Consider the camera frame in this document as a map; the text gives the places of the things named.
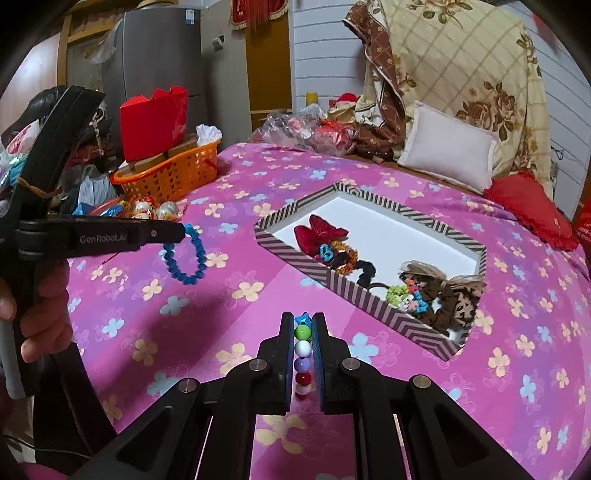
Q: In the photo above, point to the white tissue paper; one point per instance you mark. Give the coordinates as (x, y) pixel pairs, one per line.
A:
(207, 134)

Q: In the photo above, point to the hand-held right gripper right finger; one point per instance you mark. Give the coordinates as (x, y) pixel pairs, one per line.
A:
(317, 369)

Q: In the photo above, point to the person's left hand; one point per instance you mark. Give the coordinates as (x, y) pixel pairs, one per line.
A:
(48, 314)

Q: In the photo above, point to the yellow bottle cap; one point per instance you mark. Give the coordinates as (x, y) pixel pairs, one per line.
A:
(312, 100)

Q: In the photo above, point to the brown wooden door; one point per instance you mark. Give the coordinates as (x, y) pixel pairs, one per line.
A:
(270, 69)

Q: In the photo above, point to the blue plastic bag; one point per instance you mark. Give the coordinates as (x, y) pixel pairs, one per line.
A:
(82, 210)

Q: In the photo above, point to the plush toy with red hat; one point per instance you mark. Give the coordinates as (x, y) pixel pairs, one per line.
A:
(346, 106)

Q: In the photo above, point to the red bow scrunchie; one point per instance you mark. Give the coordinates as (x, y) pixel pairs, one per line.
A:
(314, 235)

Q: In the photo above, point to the red wrapped packages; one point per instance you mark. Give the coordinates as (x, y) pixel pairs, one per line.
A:
(334, 136)

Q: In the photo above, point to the red shopping bag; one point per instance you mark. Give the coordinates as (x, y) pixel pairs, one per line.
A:
(582, 226)

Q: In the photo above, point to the cream floral quilt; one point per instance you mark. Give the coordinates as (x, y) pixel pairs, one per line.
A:
(461, 60)

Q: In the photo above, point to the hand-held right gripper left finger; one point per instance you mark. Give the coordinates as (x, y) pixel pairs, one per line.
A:
(288, 360)

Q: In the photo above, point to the white pillow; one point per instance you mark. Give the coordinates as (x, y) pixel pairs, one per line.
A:
(448, 147)

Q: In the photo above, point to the red cushion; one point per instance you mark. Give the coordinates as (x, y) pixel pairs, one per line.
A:
(531, 207)

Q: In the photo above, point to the white plastic bag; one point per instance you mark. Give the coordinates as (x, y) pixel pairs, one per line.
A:
(92, 184)

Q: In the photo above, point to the white wall socket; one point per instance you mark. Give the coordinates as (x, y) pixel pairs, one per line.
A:
(217, 44)

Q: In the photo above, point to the orange plastic basket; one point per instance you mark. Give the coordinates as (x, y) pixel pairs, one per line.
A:
(175, 177)

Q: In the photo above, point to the striped gift box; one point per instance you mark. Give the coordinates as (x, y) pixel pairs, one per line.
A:
(369, 307)

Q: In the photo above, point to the leopard print hair bow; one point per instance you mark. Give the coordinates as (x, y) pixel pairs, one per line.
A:
(448, 295)

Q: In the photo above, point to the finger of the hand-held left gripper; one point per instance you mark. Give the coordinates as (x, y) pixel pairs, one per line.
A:
(168, 233)

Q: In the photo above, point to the pink floral bedsheet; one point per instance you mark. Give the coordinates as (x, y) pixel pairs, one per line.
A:
(184, 323)

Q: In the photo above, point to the colourful clutter pile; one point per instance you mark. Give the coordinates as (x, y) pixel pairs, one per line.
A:
(11, 161)

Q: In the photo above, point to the clear plastic bag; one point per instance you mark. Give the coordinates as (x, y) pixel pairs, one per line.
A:
(286, 124)

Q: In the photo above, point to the red fringed hanging decoration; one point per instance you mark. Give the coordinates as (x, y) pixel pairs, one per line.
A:
(258, 14)

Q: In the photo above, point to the black scrunchie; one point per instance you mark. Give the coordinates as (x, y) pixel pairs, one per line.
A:
(369, 266)

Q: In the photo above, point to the brown cardboard box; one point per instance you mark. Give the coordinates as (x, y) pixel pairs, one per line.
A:
(182, 146)
(145, 164)

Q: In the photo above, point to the grey refrigerator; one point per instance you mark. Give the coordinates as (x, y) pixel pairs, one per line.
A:
(157, 55)

